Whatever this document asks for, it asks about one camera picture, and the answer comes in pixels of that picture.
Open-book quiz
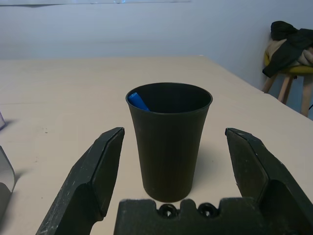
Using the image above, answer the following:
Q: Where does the beige garment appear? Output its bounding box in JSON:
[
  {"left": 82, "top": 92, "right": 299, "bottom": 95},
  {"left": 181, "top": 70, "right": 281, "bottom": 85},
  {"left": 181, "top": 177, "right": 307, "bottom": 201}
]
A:
[{"left": 266, "top": 39, "right": 313, "bottom": 68}]

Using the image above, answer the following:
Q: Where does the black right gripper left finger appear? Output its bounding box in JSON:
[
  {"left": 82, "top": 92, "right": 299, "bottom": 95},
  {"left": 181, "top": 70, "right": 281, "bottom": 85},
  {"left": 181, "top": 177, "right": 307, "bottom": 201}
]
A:
[{"left": 35, "top": 126, "right": 125, "bottom": 235}]

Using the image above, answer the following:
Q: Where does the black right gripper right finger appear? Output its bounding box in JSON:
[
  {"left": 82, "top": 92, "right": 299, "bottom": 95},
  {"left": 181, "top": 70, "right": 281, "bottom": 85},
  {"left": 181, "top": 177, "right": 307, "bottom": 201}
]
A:
[{"left": 224, "top": 127, "right": 313, "bottom": 235}]

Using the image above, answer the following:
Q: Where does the grey glasses case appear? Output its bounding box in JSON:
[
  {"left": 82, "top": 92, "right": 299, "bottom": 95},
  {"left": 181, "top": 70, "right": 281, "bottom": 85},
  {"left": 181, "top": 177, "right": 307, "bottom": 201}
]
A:
[{"left": 0, "top": 145, "right": 17, "bottom": 221}]

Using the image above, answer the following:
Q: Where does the blue marker pen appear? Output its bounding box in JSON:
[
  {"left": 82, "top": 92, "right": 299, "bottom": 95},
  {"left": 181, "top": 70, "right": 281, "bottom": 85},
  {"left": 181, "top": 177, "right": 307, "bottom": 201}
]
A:
[{"left": 127, "top": 92, "right": 150, "bottom": 112}]

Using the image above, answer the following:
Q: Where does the black jacket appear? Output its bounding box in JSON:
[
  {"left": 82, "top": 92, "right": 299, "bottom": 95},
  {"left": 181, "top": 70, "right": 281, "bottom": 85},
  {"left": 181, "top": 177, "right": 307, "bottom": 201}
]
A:
[{"left": 262, "top": 21, "right": 313, "bottom": 78}]

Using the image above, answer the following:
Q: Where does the black plastic cup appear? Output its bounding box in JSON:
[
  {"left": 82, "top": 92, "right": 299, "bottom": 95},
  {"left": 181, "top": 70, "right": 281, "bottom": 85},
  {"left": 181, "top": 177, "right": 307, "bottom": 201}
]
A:
[{"left": 126, "top": 82, "right": 213, "bottom": 203}]

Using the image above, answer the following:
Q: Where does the yellow stool with wooden legs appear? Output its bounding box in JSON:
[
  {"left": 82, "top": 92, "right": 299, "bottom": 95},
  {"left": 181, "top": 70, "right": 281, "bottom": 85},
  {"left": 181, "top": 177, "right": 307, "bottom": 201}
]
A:
[{"left": 263, "top": 47, "right": 313, "bottom": 117}]

